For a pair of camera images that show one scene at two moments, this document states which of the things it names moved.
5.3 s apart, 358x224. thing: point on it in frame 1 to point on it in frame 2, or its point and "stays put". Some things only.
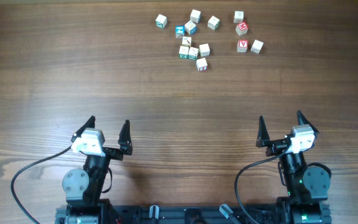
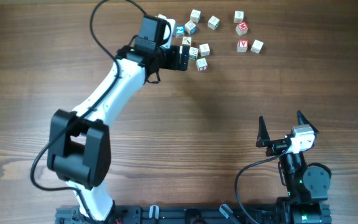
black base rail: [276, 213] stays put
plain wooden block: [204, 50] stays put
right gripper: [263, 140] stays put
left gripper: [123, 146] to [173, 53]
